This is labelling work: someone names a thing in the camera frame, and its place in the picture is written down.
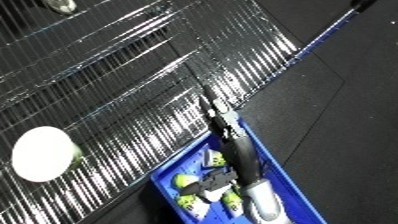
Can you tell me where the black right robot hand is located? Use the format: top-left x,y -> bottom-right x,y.
179,95 -> 263,197

